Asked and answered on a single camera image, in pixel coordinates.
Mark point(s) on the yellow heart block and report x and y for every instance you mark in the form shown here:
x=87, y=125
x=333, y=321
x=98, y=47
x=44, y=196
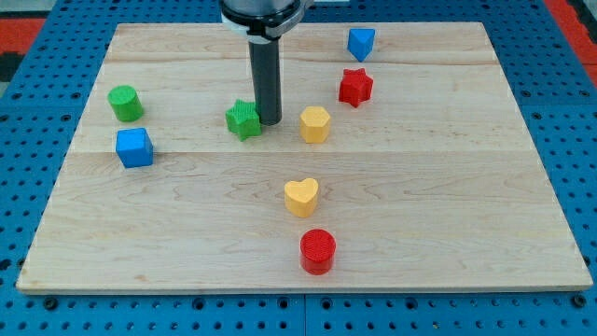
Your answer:
x=301, y=197

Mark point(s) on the red cylinder block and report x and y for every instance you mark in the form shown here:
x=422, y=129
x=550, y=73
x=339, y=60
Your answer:
x=317, y=251

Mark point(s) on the green star block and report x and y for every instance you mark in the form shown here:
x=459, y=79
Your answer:
x=243, y=120

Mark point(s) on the yellow hexagon block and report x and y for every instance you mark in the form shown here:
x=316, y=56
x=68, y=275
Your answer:
x=314, y=124

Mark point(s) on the red star block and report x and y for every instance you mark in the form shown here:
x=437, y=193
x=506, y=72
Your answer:
x=355, y=87

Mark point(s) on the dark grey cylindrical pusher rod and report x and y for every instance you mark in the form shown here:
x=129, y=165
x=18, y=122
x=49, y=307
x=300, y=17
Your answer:
x=265, y=66

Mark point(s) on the blue cube block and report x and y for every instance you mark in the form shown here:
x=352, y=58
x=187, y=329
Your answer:
x=134, y=147

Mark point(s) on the light wooden board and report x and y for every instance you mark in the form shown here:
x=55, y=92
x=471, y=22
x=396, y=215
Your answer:
x=411, y=172

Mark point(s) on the blue triangle block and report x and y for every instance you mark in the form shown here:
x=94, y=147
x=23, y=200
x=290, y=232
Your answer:
x=360, y=42

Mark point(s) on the green cylinder block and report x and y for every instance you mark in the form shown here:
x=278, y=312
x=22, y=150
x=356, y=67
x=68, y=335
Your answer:
x=125, y=103

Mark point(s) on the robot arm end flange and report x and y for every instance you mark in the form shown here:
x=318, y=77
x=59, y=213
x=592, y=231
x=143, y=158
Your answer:
x=262, y=21

